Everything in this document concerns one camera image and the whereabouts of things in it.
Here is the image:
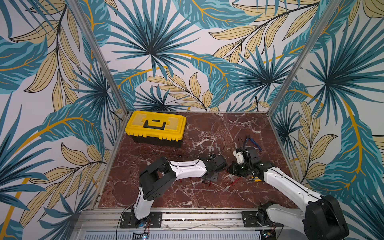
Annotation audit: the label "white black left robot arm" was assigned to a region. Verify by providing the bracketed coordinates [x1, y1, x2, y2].
[133, 155, 228, 221]

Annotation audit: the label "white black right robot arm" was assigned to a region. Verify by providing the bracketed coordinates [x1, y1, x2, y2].
[227, 147, 350, 240]

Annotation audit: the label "yellow black plastic toolbox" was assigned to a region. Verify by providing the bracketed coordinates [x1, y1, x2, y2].
[125, 111, 187, 148]

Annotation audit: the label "blue handled pliers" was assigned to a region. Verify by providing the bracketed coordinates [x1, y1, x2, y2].
[243, 135, 263, 152]

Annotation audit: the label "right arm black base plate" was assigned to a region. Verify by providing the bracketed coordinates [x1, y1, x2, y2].
[241, 211, 283, 229]

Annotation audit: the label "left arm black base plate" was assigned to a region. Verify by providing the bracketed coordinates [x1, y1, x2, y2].
[119, 212, 163, 229]

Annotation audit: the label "aluminium front frame rail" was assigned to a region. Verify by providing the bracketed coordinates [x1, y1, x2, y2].
[73, 207, 305, 232]

